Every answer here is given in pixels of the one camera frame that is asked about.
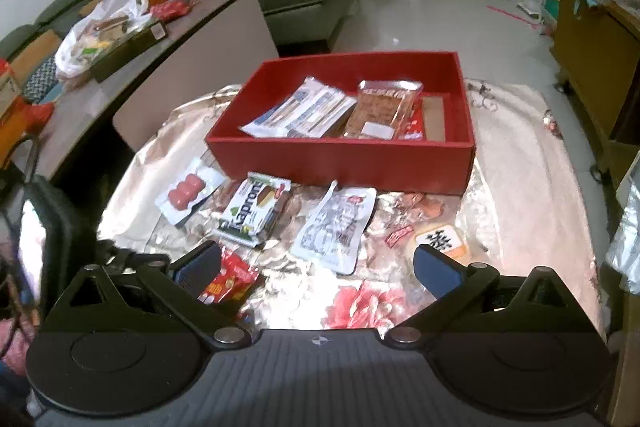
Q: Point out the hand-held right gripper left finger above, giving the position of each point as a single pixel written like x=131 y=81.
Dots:
x=197 y=267

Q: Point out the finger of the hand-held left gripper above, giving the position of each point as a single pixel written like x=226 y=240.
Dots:
x=117 y=253

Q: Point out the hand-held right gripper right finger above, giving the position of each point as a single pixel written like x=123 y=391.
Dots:
x=437 y=274

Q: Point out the pale steamed cake packet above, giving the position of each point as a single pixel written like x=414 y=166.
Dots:
x=445 y=239

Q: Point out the red spicy snack packet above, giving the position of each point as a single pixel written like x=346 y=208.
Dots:
x=232 y=279

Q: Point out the small red sausages packet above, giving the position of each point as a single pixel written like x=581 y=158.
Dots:
x=185 y=192

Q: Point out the green white wafer packet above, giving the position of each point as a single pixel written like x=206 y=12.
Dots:
x=252 y=212

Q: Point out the clear packet with red label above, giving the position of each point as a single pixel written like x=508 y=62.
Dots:
x=330 y=232

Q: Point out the red cardboard box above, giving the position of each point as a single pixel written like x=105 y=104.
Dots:
x=340 y=162

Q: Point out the orange-brown snack packet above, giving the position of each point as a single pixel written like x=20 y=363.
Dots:
x=380 y=112

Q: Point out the long clear sausage packet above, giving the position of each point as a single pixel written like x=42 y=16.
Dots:
x=300 y=109

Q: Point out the red bag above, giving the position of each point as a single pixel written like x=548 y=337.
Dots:
x=30 y=117

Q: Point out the shiny floral tablecloth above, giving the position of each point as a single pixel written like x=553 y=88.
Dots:
x=525 y=187

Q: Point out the patterned cushion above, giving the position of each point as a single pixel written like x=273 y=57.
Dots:
x=42 y=79

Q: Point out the dark flat box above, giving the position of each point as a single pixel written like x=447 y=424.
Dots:
x=125 y=54

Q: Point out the dark coffee table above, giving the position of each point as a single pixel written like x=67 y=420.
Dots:
x=190 y=72

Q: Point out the green armchair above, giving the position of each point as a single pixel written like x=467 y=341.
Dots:
x=60 y=9

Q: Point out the white plastic bag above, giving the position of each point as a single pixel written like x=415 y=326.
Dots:
x=110 y=7

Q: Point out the wooden cabinet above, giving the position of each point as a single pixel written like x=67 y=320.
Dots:
x=595 y=52

